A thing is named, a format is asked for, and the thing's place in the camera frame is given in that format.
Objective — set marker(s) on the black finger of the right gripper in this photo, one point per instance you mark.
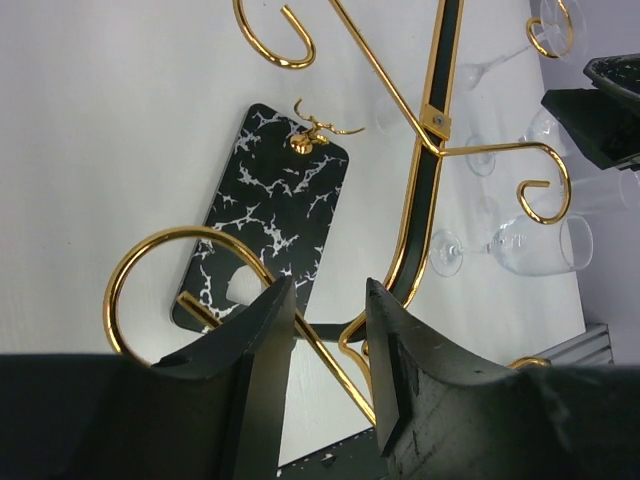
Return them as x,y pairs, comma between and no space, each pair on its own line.
603,121

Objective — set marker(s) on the camera left gripper right finger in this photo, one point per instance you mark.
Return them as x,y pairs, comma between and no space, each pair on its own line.
443,412

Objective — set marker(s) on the camera left gripper left finger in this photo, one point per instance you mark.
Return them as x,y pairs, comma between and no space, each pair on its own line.
214,409

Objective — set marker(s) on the fluted clear champagne glass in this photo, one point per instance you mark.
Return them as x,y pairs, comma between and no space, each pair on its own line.
608,191

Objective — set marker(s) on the black marble rack base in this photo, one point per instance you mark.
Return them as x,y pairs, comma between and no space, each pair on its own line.
279,203

